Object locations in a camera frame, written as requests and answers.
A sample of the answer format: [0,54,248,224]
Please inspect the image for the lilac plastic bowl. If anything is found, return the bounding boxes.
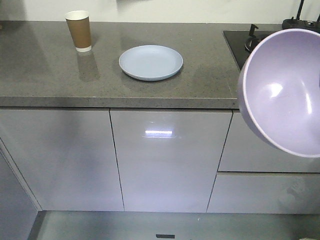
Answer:
[237,28,320,158]

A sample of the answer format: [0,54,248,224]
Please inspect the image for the brown paper cup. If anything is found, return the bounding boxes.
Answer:
[65,10,92,53]

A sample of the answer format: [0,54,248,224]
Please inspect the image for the light blue plastic plate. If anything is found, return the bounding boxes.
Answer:
[118,45,184,82]

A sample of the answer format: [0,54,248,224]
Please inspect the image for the grey cabinet door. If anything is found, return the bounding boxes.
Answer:
[110,109,232,213]
[0,141,42,240]

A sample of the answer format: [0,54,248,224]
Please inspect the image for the grey cabinet drawer front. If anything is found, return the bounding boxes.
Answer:
[219,110,320,173]

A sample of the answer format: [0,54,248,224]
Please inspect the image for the white right side cabinet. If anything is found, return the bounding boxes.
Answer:
[0,109,124,211]

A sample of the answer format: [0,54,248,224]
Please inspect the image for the grey lower drawer front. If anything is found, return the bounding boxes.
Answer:
[207,172,320,214]

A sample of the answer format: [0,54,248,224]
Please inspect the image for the black gas stove top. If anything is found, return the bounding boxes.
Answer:
[223,30,275,70]

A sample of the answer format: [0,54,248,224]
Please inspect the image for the black floor tape strip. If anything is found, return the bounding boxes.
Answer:
[155,234,176,239]

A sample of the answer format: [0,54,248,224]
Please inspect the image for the black stove pan support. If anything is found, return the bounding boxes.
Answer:
[244,24,268,53]

